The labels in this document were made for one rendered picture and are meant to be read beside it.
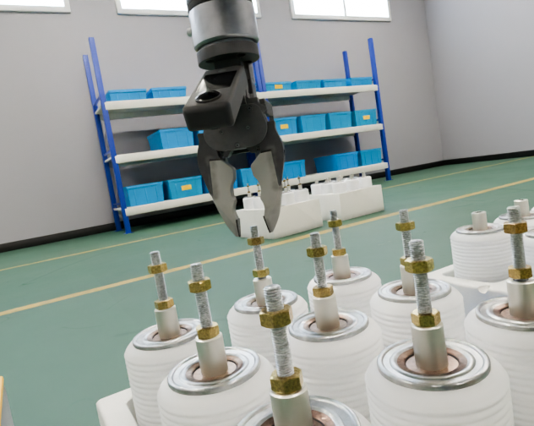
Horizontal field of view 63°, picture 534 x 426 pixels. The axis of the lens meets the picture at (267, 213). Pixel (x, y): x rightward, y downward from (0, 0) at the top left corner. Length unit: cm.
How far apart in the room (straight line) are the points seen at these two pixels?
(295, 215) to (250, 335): 217
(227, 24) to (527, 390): 43
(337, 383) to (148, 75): 537
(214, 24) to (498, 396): 42
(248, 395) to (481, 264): 51
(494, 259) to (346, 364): 43
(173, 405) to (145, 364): 10
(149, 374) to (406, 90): 756
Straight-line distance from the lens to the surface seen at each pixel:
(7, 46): 555
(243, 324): 49
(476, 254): 77
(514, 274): 42
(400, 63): 786
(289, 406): 26
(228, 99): 41
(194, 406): 34
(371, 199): 307
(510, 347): 40
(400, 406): 32
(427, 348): 33
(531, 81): 740
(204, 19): 51
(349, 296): 55
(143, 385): 46
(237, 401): 34
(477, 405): 32
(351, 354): 39
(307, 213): 270
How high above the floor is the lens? 40
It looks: 6 degrees down
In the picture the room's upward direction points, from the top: 9 degrees counter-clockwise
